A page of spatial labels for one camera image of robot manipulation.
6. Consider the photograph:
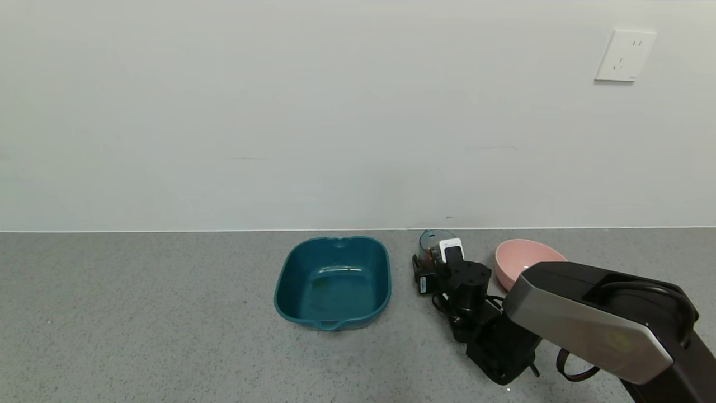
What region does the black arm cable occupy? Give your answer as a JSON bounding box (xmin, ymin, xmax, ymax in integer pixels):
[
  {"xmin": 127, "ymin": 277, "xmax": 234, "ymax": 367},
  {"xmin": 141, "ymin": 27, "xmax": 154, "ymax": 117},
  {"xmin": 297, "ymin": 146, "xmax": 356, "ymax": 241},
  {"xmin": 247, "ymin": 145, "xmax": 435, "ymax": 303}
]
[{"xmin": 431, "ymin": 292, "xmax": 504, "ymax": 336}]

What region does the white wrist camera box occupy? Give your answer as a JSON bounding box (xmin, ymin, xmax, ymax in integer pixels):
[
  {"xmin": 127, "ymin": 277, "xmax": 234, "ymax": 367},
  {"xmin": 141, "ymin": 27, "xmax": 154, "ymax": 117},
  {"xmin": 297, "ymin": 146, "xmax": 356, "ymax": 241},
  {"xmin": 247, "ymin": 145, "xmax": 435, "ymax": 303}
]
[{"xmin": 439, "ymin": 238, "xmax": 465, "ymax": 264}]

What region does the teal plastic basin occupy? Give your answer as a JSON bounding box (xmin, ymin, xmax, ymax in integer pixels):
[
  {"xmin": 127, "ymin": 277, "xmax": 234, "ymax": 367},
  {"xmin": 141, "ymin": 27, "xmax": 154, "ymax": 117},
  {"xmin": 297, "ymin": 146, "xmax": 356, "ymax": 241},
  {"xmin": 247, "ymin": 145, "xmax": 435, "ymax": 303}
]
[{"xmin": 274, "ymin": 236, "xmax": 392, "ymax": 332}]

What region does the pink bowl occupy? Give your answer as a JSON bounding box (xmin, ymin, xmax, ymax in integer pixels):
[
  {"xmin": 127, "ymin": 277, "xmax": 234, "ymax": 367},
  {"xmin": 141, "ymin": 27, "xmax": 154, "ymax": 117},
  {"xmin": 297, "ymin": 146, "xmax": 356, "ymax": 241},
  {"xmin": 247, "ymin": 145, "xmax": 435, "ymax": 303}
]
[{"xmin": 495, "ymin": 239, "xmax": 568, "ymax": 292}]

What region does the white wall socket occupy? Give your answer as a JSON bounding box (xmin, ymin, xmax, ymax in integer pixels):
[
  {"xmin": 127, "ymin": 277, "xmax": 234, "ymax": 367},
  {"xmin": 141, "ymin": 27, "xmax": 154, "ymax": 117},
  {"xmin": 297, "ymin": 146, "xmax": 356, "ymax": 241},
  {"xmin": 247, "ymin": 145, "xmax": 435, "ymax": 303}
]
[{"xmin": 594, "ymin": 29, "xmax": 657, "ymax": 83}]

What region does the ribbed clear blue cup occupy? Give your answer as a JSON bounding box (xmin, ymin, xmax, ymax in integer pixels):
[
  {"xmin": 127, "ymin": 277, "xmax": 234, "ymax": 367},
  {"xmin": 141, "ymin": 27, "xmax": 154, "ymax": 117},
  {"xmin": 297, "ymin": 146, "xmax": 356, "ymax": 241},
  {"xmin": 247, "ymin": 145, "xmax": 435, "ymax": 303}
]
[{"xmin": 419, "ymin": 229, "xmax": 456, "ymax": 269}]

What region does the brown cable loop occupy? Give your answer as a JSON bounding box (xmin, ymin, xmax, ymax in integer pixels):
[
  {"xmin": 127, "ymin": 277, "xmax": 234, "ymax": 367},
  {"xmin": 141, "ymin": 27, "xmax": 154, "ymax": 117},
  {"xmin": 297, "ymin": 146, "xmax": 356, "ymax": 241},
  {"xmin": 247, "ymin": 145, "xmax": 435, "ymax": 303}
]
[{"xmin": 556, "ymin": 348, "xmax": 600, "ymax": 383}]

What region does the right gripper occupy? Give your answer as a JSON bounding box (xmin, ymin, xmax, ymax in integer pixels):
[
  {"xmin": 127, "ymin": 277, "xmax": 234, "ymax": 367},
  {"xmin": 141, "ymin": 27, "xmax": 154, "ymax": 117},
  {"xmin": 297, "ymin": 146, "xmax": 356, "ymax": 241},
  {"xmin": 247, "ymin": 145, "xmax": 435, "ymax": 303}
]
[{"xmin": 412, "ymin": 254, "xmax": 441, "ymax": 294}]

